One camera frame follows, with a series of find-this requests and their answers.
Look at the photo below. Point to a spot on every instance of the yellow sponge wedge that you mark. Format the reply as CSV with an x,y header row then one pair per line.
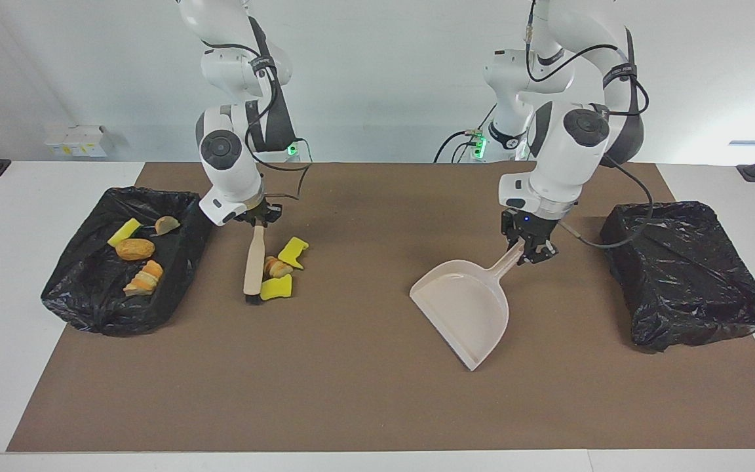
x,y
124,233

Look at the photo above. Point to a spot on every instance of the brown table mat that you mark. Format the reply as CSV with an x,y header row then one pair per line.
x,y
377,406

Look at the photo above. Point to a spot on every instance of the white cardboard box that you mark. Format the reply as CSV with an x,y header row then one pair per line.
x,y
76,141

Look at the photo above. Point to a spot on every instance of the small striped bread piece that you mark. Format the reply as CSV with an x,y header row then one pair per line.
x,y
278,267

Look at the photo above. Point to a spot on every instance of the brown oval bread roll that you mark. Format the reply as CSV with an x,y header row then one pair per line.
x,y
135,250

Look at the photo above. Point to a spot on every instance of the beige hand brush black bristles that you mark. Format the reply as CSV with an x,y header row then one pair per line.
x,y
254,262

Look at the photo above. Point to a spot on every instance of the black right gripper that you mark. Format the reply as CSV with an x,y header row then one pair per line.
x,y
256,210

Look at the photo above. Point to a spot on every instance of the pale bread chunk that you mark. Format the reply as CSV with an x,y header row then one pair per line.
x,y
166,225

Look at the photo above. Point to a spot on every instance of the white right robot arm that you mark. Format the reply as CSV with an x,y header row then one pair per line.
x,y
230,170

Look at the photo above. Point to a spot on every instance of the black bag lined bin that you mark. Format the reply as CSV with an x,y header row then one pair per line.
x,y
89,301
685,275

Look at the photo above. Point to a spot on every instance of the yellow sponge block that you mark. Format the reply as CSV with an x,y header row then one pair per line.
x,y
276,288

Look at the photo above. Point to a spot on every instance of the striped croissant piece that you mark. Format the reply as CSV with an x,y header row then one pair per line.
x,y
145,278

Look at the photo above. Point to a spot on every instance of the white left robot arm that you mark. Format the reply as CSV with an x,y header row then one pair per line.
x,y
567,164

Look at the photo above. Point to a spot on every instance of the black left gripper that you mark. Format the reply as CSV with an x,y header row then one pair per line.
x,y
525,226

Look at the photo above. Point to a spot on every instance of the beige plastic dustpan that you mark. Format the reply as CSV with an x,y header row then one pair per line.
x,y
466,308

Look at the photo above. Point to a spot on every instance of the notched yellow sponge piece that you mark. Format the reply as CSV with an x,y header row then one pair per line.
x,y
293,252

